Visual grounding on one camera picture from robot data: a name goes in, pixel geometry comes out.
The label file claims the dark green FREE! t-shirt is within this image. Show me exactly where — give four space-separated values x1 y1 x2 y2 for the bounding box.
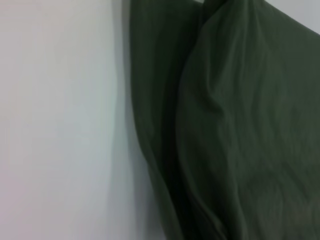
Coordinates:
129 0 320 240

